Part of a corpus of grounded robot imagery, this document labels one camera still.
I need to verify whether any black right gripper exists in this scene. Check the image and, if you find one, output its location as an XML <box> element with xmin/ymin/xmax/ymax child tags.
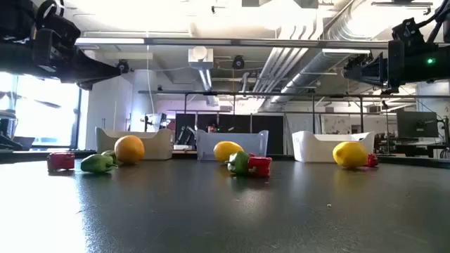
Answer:
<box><xmin>343</xmin><ymin>40</ymin><xmax>437</xmax><ymax>91</ymax></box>

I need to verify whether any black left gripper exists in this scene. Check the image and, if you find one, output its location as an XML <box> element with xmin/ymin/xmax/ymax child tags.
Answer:
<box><xmin>33</xmin><ymin>44</ymin><xmax>122</xmax><ymax>91</ymax></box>

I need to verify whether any green bell pepper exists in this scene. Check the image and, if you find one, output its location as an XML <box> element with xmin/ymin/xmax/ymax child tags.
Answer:
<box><xmin>226</xmin><ymin>150</ymin><xmax>251</xmax><ymax>176</ymax></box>
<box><xmin>80</xmin><ymin>153</ymin><xmax>119</xmax><ymax>174</ymax></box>
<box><xmin>101</xmin><ymin>150</ymin><xmax>122</xmax><ymax>167</ymax></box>

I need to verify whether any orange fruit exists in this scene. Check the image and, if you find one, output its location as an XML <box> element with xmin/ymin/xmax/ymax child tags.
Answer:
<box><xmin>114</xmin><ymin>135</ymin><xmax>146</xmax><ymax>165</ymax></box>

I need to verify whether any yellow lemon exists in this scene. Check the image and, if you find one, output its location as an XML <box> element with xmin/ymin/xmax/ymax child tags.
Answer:
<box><xmin>332</xmin><ymin>141</ymin><xmax>369</xmax><ymax>169</ymax></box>
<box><xmin>213</xmin><ymin>141</ymin><xmax>245</xmax><ymax>164</ymax></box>

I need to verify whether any white cabinet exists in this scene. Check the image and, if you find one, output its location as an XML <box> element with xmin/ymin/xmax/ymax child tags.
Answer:
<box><xmin>85</xmin><ymin>74</ymin><xmax>134</xmax><ymax>151</ymax></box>

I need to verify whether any whiteboard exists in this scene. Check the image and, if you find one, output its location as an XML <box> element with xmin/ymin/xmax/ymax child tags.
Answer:
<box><xmin>285</xmin><ymin>112</ymin><xmax>363</xmax><ymax>145</ymax></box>

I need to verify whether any black computer monitor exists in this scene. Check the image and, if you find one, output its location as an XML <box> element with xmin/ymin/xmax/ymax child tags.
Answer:
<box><xmin>397</xmin><ymin>110</ymin><xmax>439</xmax><ymax>139</ymax></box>

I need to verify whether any dark desk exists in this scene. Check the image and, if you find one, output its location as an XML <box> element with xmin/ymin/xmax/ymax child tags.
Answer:
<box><xmin>374</xmin><ymin>138</ymin><xmax>450</xmax><ymax>159</ymax></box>

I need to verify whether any beige plastic basket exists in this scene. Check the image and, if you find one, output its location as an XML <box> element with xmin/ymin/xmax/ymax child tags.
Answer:
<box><xmin>95</xmin><ymin>126</ymin><xmax>176</xmax><ymax>161</ymax></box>

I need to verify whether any white plastic basket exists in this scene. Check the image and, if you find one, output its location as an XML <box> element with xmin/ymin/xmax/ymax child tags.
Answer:
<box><xmin>291</xmin><ymin>130</ymin><xmax>376</xmax><ymax>164</ymax></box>

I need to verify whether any black office chair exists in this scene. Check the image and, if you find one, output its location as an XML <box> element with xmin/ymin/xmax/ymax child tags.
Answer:
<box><xmin>0</xmin><ymin>109</ymin><xmax>35</xmax><ymax>152</ymax></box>

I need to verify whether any white ceiling box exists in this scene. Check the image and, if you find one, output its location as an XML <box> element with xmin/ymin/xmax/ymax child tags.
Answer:
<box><xmin>188</xmin><ymin>46</ymin><xmax>214</xmax><ymax>70</ymax></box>

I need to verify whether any black partition panel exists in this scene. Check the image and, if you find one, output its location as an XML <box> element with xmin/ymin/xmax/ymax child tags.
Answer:
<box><xmin>174</xmin><ymin>112</ymin><xmax>285</xmax><ymax>155</ymax></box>

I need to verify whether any grey translucent plastic basket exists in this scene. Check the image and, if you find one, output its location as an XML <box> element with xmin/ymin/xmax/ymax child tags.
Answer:
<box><xmin>195</xmin><ymin>129</ymin><xmax>269</xmax><ymax>162</ymax></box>

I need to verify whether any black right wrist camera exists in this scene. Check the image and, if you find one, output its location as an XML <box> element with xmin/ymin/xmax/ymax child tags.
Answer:
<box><xmin>391</xmin><ymin>17</ymin><xmax>428</xmax><ymax>45</ymax></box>

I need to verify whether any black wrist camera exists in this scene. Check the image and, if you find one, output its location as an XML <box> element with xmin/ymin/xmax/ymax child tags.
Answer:
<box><xmin>33</xmin><ymin>13</ymin><xmax>82</xmax><ymax>48</ymax></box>
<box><xmin>391</xmin><ymin>17</ymin><xmax>428</xmax><ymax>45</ymax></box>

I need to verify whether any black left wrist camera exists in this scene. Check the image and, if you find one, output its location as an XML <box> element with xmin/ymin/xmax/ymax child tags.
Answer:
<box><xmin>33</xmin><ymin>13</ymin><xmax>82</xmax><ymax>48</ymax></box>

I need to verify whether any silver ventilation duct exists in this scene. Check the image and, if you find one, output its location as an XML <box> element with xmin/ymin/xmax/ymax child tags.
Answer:
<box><xmin>258</xmin><ymin>48</ymin><xmax>372</xmax><ymax>114</ymax></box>

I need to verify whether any black rack frame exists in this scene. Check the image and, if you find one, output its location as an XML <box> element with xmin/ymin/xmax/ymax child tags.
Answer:
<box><xmin>138</xmin><ymin>90</ymin><xmax>450</xmax><ymax>155</ymax></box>

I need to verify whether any metal frame crossbar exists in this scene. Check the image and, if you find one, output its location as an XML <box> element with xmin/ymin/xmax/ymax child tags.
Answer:
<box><xmin>75</xmin><ymin>37</ymin><xmax>390</xmax><ymax>49</ymax></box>

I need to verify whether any black overhead camera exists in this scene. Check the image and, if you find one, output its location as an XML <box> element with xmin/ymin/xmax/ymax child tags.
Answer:
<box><xmin>231</xmin><ymin>54</ymin><xmax>246</xmax><ymax>70</ymax></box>

